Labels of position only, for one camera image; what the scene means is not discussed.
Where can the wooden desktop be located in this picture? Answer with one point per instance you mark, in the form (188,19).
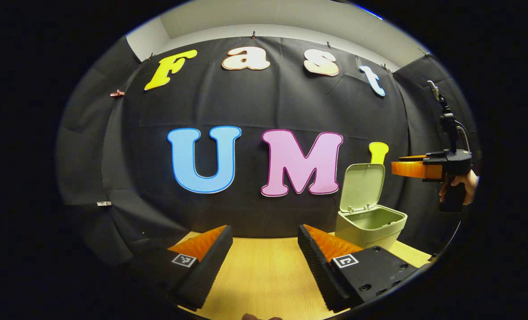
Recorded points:
(264,275)

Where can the copper clip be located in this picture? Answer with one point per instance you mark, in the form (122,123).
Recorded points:
(117,93)

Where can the white clip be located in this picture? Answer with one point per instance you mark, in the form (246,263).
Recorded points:
(104,203)

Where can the green garbage bin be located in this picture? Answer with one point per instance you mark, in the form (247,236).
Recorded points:
(362,186)

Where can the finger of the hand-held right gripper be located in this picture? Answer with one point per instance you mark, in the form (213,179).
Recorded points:
(417,157)
(408,170)

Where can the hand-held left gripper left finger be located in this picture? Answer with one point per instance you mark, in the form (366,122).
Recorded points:
(210,271)

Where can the black backdrop cloth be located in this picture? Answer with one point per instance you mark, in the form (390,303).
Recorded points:
(268,102)

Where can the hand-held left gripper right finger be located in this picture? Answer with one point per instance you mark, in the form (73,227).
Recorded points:
(319,271)

